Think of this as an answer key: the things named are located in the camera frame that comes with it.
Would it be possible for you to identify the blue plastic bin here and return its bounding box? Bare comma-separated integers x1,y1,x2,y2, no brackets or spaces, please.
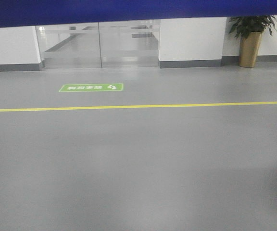
0,0,277,28

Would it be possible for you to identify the green floor sign sticker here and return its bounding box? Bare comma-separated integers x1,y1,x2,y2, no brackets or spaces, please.
59,83,124,92

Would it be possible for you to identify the glass double door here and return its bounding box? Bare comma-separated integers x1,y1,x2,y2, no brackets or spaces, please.
36,20,160,69

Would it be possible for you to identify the gold plant pot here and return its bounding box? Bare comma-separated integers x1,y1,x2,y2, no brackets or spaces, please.
239,32,263,68

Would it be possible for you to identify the green potted plant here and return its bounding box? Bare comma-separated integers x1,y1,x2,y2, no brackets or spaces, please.
229,15,277,39

